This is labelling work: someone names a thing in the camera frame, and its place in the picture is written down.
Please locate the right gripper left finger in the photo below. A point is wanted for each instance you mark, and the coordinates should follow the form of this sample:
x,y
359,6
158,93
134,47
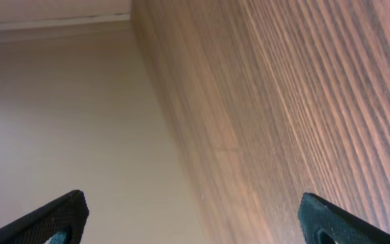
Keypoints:
x,y
60,221

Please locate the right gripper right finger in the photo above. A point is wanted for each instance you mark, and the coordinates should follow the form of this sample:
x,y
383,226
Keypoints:
x,y
323,222

